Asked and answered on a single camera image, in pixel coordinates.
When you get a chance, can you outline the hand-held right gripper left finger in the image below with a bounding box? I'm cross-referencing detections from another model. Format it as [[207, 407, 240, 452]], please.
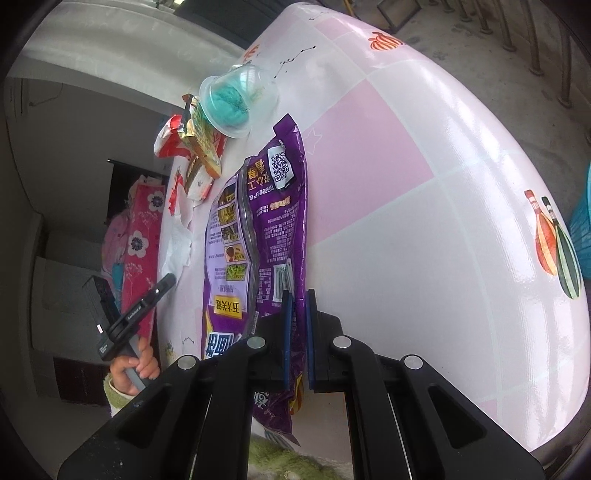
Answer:
[[58, 290, 297, 480]]

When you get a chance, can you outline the clear candy wrapper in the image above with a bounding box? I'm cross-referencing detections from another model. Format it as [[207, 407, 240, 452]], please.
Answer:
[[167, 159, 216, 217]]

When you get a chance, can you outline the pink checkered tablecloth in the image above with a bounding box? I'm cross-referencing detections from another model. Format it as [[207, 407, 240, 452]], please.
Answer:
[[154, 2, 591, 457]]

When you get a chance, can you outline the metal balcony railing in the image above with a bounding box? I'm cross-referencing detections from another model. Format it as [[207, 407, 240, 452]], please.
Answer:
[[434, 0, 583, 108]]

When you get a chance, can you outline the person's left forearm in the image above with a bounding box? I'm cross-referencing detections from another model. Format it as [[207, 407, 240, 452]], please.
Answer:
[[103, 371, 139, 419]]

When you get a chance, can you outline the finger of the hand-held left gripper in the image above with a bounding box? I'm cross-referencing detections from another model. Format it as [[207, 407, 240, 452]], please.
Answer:
[[139, 273, 177, 315]]

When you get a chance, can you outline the pink garment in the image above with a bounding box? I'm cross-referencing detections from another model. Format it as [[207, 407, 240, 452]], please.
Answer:
[[101, 210, 133, 288]]

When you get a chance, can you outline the teal fluffy wad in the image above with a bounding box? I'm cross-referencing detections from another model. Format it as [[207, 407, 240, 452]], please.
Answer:
[[209, 69, 260, 130]]

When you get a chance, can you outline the clear plastic cup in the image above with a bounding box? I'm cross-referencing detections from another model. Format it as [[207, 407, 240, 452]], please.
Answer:
[[199, 64, 280, 139]]

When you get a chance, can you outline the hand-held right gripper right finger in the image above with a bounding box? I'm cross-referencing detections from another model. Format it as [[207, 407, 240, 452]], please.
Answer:
[[306, 289, 546, 480]]

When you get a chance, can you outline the teal plastic basket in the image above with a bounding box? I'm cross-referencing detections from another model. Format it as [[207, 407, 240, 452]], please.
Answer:
[[568, 171, 591, 297]]

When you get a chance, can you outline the yellow and green wrapper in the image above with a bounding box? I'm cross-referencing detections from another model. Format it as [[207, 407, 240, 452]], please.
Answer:
[[181, 94, 228, 179]]

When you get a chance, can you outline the fuzzy fleece clothing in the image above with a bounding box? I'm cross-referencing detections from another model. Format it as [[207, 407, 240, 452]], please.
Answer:
[[249, 436, 343, 480]]

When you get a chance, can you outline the red floral cloth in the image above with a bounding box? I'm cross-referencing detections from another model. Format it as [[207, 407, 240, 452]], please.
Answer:
[[120, 178, 168, 366]]

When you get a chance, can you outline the purple snack bag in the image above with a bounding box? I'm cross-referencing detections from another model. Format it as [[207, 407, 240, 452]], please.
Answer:
[[202, 113, 309, 446]]

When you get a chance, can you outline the red and white wrapper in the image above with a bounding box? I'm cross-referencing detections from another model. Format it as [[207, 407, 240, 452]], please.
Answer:
[[154, 114, 195, 160]]

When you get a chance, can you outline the white glove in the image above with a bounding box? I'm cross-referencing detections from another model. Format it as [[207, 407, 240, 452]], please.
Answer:
[[160, 203, 195, 269]]

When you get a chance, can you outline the person's left hand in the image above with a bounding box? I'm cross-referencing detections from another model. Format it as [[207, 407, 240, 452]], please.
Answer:
[[110, 340, 160, 396]]

